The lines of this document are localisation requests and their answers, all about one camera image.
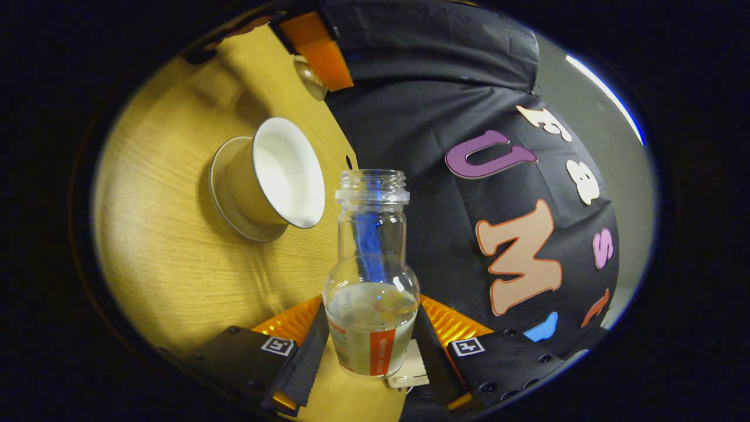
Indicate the black backdrop cloth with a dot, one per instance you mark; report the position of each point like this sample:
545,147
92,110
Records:
445,88

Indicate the cream teacup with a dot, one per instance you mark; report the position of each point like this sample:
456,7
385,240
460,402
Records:
281,170

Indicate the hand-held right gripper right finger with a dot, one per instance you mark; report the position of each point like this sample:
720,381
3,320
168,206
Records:
430,357

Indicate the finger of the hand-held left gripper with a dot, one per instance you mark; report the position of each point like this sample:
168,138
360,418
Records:
319,50
202,54

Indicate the cream teacup lid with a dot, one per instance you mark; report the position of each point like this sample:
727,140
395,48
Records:
310,79

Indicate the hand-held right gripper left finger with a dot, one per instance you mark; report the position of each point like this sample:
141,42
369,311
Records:
304,363

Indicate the clear water bottle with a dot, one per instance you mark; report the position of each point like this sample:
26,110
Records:
371,316

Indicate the cream saucer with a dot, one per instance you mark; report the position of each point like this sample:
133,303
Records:
225,199

